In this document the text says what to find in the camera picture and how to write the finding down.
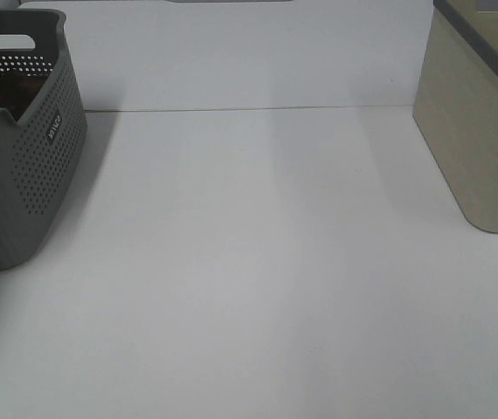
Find beige bin with grey rim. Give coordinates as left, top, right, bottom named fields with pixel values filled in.
left=412, top=1, right=498, bottom=233

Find grey perforated laundry basket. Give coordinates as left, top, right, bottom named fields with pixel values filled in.
left=0, top=9, right=87, bottom=271

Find brown towel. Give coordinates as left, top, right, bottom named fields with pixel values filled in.
left=0, top=73, right=45, bottom=121

